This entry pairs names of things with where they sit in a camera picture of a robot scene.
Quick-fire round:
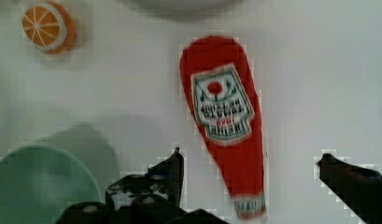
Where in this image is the orange slice toy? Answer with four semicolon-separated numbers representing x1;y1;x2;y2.
21;1;77;54

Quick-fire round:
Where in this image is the round grey plate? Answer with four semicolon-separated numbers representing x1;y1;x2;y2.
120;0;240;12

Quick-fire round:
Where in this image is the red ketchup bottle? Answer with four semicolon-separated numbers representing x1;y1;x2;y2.
179;35;265;219

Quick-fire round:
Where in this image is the green cup with handle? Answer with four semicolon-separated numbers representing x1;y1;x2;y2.
0;147;101;224

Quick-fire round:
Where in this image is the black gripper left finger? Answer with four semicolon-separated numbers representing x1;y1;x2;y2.
105;147;184;209

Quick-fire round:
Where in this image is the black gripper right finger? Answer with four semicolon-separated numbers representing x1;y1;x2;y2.
316;153;382;224

